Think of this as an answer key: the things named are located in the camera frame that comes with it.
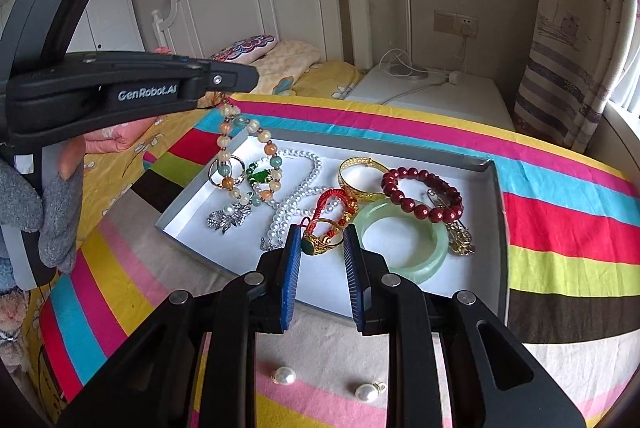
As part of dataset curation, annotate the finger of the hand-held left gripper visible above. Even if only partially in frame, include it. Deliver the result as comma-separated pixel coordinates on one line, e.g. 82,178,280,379
196,61,260,103

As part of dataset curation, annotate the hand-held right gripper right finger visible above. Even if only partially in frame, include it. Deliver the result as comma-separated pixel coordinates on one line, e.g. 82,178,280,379
341,223,586,428

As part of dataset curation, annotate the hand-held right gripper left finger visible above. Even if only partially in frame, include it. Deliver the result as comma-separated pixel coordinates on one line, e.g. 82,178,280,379
57,225,306,428

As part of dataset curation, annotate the grey jewelry box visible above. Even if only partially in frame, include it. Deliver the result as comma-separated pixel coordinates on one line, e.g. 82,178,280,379
154,128,511,326

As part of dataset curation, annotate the gold ring with green stone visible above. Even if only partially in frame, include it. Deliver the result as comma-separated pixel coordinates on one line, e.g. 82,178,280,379
300,218,346,258

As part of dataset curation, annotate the multicolour stone bead bracelet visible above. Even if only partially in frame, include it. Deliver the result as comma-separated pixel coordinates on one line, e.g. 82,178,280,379
214,101,286,206

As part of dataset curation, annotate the red cord bracelet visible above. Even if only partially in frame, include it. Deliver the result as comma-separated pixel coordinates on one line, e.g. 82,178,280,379
300,188,361,234

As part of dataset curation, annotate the silver rhinestone brooch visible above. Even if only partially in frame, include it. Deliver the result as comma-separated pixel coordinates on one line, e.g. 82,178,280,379
206,203,256,235

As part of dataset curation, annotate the dark red bead bracelet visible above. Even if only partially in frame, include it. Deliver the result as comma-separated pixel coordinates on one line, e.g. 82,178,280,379
381,165,465,223

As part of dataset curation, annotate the gold bangle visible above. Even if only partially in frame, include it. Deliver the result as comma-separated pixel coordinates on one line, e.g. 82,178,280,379
338,157,391,204

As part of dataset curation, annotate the gold filigree pendant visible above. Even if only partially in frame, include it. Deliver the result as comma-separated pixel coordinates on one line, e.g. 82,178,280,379
445,221,477,256

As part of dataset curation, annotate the person's left forearm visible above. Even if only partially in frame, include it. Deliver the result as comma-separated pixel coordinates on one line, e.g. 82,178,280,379
0,253,32,361

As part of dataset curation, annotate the person's left hand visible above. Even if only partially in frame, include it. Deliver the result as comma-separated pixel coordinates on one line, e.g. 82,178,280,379
0,129,129,275

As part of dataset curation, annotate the embroidered floral pillow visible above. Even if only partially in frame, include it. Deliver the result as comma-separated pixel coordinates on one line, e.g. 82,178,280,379
210,34,278,62

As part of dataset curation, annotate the cream floral pillow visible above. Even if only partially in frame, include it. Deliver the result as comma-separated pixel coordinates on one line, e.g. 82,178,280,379
255,39,321,84

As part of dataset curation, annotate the pale green jade bangle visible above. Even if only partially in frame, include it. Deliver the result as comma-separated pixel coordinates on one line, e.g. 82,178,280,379
352,201,450,283

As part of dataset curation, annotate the white wooden headboard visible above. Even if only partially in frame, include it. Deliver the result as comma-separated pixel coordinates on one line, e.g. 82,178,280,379
150,0,373,69

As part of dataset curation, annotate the white wardrobe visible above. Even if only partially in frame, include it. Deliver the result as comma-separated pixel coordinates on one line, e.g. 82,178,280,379
65,0,147,55

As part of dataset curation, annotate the white pole lamp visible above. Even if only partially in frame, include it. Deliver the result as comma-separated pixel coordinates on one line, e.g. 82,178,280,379
385,0,446,82

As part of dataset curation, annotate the white nightstand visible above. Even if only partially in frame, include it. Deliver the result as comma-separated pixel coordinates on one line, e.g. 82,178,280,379
345,61,516,131

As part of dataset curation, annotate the colourful striped cloth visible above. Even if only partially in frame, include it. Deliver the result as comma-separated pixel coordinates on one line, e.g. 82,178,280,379
30,93,640,428

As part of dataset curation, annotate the window sill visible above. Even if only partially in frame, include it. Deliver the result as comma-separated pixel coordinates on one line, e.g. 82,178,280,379
582,108,640,189

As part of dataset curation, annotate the printed cream curtain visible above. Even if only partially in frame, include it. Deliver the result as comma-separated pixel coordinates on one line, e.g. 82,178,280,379
512,0,640,154

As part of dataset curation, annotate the window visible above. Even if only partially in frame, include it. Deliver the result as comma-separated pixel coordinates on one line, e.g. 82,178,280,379
605,0,640,144

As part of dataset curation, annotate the pearl necklace with green pendant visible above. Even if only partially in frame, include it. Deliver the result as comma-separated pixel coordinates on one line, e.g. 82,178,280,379
246,149,323,251

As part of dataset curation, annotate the white cable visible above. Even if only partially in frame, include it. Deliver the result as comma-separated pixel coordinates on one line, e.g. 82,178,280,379
377,33,470,106

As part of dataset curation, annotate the wall socket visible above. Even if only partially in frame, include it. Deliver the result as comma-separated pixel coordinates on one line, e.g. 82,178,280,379
432,10,478,36

